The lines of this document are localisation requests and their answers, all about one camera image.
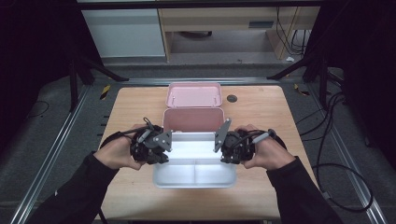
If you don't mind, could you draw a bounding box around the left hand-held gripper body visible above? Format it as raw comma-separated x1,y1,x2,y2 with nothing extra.
130,124,174,165

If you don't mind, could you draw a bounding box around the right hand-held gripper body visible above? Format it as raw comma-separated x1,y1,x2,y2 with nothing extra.
213,117,257,164

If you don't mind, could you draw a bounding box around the white divided tray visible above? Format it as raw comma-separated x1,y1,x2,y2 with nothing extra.
152,132,237,189

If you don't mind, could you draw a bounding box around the pink storage box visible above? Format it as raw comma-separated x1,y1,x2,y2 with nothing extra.
162,81,226,134

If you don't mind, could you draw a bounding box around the person's right hand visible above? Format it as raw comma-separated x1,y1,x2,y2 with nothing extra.
234,124,297,172

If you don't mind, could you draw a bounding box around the person's left hand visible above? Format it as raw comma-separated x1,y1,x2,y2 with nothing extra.
92,124,148,172

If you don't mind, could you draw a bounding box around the yellow black tape piece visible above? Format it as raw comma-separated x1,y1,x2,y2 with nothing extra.
293,83,311,96
99,84,111,101

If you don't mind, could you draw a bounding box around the black metal stand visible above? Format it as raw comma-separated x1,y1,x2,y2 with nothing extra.
266,52,331,110
68,55,130,113

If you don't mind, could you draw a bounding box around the white cabinet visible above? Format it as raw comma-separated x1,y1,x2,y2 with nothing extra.
79,8,166,59

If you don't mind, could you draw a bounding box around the light wooden desk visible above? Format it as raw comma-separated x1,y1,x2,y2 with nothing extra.
158,7,321,62

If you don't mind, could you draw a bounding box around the black curtain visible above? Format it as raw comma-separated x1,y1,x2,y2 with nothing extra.
306,0,396,171
0,0,94,150

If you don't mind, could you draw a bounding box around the left hand-held gripper black cable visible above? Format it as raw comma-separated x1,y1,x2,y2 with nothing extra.
98,117,157,224

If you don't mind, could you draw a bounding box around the hand-held gripper black cable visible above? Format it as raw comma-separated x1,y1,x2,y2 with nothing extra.
236,128,375,214
98,117,157,224

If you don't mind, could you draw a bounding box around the metal floor rail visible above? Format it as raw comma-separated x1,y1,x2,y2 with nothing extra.
8,85,92,224
306,83,389,224
120,77,281,87

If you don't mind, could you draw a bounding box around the thin black floor cable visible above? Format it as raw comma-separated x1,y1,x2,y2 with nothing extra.
27,100,50,119
294,106,328,125

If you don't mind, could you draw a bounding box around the thick black floor cable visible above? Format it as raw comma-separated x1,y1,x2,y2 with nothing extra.
316,91,347,194

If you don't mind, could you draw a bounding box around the bundle of black desk cables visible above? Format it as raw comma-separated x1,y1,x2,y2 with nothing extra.
275,7,312,56

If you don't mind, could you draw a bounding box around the right hand-held gripper black cable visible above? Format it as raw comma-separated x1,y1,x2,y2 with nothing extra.
236,128,375,214

